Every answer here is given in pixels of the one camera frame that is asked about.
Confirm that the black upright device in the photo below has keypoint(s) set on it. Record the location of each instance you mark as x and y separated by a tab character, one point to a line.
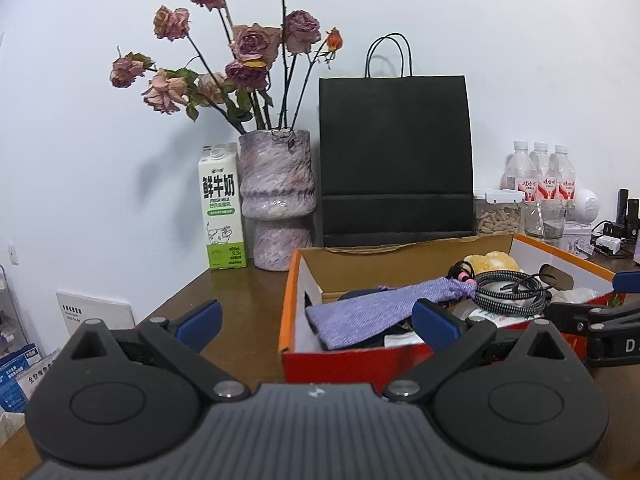
627	210

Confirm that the navy zip case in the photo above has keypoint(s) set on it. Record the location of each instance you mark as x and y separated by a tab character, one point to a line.
360	294

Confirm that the white round speaker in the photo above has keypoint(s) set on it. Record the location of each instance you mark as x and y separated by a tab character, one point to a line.
587	205

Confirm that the white charger adapter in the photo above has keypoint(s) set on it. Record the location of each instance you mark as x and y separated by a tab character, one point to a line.
609	245

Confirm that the white and yellow plush toy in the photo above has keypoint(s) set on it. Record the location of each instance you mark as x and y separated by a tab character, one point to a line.
492	262

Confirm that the blue and white boxes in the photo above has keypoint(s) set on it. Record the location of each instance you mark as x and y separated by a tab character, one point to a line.
22	375

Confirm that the black paper bag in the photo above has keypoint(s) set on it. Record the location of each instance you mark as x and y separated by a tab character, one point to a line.
395	160

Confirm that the clear container of nuts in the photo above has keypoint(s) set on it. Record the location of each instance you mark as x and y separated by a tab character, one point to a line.
497	217

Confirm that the white wall outlet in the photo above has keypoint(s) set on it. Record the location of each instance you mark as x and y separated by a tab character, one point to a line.
13	254

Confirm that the red cardboard box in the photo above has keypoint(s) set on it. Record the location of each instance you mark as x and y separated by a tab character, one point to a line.
350	365

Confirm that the dried rose bouquet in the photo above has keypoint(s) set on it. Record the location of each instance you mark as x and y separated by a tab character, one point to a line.
255	45

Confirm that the purple marbled vase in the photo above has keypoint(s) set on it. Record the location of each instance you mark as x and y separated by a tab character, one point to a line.
277	190

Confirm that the white tin box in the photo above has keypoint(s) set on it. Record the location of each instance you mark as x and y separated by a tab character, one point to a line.
577	240

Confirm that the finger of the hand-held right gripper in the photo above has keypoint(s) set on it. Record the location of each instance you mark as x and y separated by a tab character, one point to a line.
580	315
627	281

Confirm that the clear glass cup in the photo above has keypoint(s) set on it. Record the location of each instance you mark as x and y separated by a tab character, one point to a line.
544	220

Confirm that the white and green milk carton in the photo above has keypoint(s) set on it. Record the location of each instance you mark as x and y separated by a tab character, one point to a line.
222	210

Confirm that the wooden desktop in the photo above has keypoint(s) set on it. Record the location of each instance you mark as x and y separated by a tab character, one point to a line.
240	305

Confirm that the purple tissue pack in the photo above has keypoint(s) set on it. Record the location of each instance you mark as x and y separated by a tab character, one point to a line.
636	251

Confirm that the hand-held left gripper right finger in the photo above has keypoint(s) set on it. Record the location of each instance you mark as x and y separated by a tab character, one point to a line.
435	322

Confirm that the purple knit pouch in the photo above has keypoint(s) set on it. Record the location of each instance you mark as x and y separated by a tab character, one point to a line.
370	315

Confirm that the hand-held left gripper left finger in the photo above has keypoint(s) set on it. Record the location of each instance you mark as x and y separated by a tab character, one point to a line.
200	325

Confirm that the pink label water bottle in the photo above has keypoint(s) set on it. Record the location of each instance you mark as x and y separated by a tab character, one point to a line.
520	175
545	177
565	180

